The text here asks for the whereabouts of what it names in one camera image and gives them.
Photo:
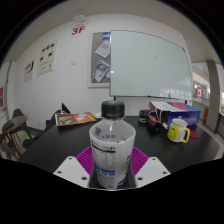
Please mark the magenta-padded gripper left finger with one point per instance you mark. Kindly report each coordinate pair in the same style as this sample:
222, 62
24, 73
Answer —
71, 170

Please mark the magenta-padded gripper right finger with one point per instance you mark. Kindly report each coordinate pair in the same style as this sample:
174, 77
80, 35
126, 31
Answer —
153, 170

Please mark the clear black-capped drink bottle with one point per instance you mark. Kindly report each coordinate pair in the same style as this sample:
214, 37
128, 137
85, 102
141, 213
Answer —
111, 146

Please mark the white and yellow mug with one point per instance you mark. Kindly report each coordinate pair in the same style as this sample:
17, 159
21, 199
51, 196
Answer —
176, 130

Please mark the black and red tool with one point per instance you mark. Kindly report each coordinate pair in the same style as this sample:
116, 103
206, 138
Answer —
151, 121

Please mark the colourful flat book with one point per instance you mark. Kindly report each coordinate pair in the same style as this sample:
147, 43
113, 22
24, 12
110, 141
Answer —
75, 119

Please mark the flat round red coaster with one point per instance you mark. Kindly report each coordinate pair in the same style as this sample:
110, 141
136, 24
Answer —
194, 134

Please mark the blue and pink cardboard box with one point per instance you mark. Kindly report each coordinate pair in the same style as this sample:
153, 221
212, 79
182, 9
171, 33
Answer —
185, 115

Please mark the red fire extinguisher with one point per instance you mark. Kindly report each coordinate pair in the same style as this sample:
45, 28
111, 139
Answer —
206, 114

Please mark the dark grey chair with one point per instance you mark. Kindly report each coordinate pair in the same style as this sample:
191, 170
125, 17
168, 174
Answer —
17, 112

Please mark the large whiteboard on stand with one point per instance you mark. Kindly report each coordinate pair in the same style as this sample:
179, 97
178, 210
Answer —
150, 63

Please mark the grey pin board with papers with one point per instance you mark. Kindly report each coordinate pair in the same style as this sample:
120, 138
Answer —
100, 60

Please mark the red and white wall sign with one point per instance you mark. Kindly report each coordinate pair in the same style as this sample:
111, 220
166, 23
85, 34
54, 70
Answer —
200, 91

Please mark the small white wall poster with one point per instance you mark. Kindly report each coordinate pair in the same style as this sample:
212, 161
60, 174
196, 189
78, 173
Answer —
29, 71

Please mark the large white wall poster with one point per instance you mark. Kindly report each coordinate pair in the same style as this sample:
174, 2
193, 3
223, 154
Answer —
46, 58

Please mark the red wall lettering sign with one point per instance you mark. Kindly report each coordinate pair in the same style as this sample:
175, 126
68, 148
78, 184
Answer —
78, 30

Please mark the white wall-mounted fixture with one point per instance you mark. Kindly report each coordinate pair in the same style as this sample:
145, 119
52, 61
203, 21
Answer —
81, 19

